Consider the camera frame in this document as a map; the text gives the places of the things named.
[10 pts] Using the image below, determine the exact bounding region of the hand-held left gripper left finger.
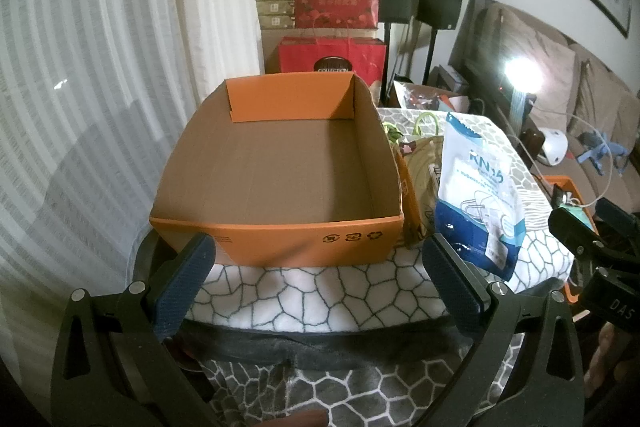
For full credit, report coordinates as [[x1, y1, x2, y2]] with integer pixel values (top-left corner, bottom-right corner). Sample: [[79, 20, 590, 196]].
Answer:
[[50, 233, 221, 427]]

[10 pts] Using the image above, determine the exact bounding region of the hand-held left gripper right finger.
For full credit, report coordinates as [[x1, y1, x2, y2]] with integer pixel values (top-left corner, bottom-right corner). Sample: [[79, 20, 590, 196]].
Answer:
[[422, 233, 586, 427]]

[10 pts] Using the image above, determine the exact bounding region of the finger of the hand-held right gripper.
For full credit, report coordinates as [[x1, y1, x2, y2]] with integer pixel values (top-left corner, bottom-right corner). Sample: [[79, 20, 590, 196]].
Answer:
[[595, 197, 640, 240], [547, 207, 608, 260]]

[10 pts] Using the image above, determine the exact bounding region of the blue white face mask pack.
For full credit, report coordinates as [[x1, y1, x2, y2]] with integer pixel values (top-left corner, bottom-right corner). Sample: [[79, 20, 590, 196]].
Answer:
[[433, 112, 527, 282]]

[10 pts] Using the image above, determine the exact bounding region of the gold tissue pack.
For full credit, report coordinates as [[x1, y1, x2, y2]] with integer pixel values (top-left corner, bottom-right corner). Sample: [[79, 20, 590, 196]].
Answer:
[[397, 134, 446, 248]]

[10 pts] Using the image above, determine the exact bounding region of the orange cardboard box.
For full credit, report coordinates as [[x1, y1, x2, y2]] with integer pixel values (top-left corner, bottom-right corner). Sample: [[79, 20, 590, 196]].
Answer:
[[149, 72, 426, 269]]

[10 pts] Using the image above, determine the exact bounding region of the person's right hand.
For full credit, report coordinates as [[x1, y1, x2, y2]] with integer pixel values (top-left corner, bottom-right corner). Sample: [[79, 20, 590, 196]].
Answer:
[[585, 322, 621, 390]]

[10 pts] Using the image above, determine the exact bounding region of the teal face mask pack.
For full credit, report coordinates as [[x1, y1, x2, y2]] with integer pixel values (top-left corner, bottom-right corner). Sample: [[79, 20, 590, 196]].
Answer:
[[562, 203, 596, 225]]

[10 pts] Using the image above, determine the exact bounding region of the orange plastic crate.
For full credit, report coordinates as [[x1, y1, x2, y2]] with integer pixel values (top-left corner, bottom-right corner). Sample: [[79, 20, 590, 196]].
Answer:
[[542, 175, 598, 303]]

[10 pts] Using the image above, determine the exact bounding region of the blue toy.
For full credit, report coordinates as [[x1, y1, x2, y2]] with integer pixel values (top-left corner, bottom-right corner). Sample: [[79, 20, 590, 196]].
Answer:
[[577, 132, 631, 172]]

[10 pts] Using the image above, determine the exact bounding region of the white dome device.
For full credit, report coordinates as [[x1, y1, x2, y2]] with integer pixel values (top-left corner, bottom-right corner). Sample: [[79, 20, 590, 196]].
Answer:
[[537, 129, 571, 166]]

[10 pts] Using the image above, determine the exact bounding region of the brown sofa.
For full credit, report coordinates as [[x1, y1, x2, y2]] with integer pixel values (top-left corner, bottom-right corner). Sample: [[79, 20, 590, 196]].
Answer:
[[450, 0, 640, 218]]

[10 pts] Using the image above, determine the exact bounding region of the grey white patterned blanket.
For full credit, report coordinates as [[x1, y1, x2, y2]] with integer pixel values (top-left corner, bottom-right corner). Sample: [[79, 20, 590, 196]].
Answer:
[[185, 107, 576, 427]]

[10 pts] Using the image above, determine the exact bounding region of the beige sofa cushion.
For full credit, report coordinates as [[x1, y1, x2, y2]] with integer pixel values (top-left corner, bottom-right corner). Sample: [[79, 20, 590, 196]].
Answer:
[[570, 44, 636, 142], [487, 4, 581, 118]]

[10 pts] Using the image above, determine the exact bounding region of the bright small lamp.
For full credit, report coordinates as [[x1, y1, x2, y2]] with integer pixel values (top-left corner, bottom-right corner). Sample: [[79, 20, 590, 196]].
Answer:
[[500, 57, 543, 98]]

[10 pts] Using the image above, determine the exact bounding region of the white striped curtain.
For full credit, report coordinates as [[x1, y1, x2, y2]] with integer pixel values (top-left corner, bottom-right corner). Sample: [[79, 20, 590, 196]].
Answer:
[[0, 0, 271, 408]]

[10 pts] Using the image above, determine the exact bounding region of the large brown carton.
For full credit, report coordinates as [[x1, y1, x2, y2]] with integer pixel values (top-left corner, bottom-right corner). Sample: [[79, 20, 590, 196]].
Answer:
[[262, 27, 386, 75]]

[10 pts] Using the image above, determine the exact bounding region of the white cable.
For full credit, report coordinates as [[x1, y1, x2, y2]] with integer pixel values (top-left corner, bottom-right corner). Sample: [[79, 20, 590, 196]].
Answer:
[[515, 112, 617, 208]]

